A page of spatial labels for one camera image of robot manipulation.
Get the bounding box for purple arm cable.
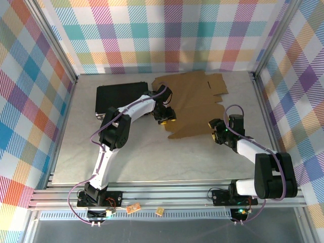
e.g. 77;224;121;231
67;81;171;225
224;105;292;225

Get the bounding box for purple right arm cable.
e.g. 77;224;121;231
224;105;292;225

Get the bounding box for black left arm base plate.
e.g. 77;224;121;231
76;191;124;207

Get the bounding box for small orange circuit board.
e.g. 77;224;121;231
126;203;141;214

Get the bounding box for aluminium frame cross rails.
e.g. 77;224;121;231
29;181;307;210

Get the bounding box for perforated metal cable tray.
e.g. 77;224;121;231
37;212;235;220

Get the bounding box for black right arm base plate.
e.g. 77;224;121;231
211;188;259;206

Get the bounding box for small black controller board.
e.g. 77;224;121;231
87;209;114;220
230;208;249;221

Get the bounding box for black hard case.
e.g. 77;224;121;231
94;81;150;119

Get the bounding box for aluminium frame post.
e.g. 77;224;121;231
25;0;79;84
249;0;303;82

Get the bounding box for aluminium side rail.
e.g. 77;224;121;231
45;75;79;189
252;72;292;188

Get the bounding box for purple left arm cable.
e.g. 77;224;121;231
67;81;171;225

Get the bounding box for brown cardboard box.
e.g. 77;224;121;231
151;70;229;140

